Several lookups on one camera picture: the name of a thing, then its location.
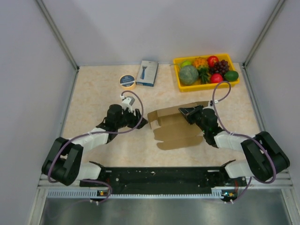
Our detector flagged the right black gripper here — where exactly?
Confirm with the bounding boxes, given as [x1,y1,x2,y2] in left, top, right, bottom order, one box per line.
[179,105,208,133]

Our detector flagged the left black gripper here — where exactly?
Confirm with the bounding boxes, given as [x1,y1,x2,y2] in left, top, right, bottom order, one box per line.
[116,106,148,129]

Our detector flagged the brown cardboard paper box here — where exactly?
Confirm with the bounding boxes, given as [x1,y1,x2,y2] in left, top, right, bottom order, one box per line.
[147,101,208,150]

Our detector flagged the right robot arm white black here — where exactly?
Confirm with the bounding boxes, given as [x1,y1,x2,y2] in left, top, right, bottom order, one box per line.
[179,105,290,186]

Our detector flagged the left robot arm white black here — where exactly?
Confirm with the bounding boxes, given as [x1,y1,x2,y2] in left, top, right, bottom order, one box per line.
[42,104,148,186]

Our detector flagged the green round melon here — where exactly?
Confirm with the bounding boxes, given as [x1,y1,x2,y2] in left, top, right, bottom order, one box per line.
[179,65,198,86]

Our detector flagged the small pineapple green leaves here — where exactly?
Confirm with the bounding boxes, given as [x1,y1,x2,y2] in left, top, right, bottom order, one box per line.
[198,67,210,84]

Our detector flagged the yellow masking tape roll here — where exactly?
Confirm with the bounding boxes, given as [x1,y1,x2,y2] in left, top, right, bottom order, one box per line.
[119,75,136,90]

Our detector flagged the red apple front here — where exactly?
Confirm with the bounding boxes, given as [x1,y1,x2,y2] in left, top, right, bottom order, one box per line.
[210,73,223,83]

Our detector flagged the red apple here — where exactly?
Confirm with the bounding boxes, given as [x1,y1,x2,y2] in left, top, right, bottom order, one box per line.
[207,55,219,68]
[210,73,223,83]

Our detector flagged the razor in blue package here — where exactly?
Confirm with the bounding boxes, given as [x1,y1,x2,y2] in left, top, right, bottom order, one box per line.
[136,60,158,87]

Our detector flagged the small green apple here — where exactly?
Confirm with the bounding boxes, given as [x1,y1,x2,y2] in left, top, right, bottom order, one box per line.
[180,60,192,68]

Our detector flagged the dark purple grape bunch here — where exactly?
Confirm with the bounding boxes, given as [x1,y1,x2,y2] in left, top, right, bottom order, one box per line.
[209,60,229,76]

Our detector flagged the red apple back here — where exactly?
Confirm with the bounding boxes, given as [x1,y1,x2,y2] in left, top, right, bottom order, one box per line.
[207,55,219,68]

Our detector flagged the green avocado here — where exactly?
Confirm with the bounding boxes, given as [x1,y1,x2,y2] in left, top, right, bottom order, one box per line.
[224,70,239,82]

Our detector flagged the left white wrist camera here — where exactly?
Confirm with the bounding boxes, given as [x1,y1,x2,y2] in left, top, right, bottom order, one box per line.
[120,94,135,113]

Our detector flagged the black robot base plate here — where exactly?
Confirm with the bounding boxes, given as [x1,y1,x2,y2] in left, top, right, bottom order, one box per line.
[79,160,249,195]

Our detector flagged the grey slotted cable duct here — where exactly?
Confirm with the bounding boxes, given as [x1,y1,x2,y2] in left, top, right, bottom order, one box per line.
[46,187,235,200]

